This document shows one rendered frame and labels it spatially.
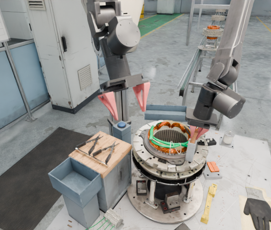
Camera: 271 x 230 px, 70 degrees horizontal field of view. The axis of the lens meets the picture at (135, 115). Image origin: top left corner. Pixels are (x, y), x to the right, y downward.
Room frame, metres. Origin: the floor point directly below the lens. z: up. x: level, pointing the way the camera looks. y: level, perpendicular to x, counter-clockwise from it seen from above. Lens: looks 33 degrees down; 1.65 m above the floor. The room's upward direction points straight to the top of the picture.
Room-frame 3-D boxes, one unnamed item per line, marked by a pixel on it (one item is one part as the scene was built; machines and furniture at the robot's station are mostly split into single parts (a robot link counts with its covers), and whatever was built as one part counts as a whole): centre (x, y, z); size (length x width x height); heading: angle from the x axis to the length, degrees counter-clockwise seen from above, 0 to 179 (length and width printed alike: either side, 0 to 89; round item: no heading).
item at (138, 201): (0.65, -0.15, 0.80); 0.39 x 0.39 x 0.01
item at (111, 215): (0.47, 0.10, 0.80); 0.10 x 0.05 x 0.04; 52
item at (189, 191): (0.57, -0.26, 0.91); 0.02 x 0.02 x 0.21
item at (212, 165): (0.77, -0.44, 0.80); 0.07 x 0.05 x 0.01; 3
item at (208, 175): (0.76, -0.42, 0.79); 0.12 x 0.09 x 0.02; 3
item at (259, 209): (0.52, -0.58, 0.79); 0.24 x 0.13 x 0.02; 158
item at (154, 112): (0.96, -0.18, 0.92); 0.25 x 0.11 x 0.28; 85
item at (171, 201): (0.53, -0.17, 0.85); 0.06 x 0.04 x 0.05; 105
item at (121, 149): (0.63, 0.15, 1.05); 0.20 x 0.19 x 0.02; 147
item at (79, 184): (0.50, 0.23, 0.92); 0.17 x 0.11 x 0.28; 57
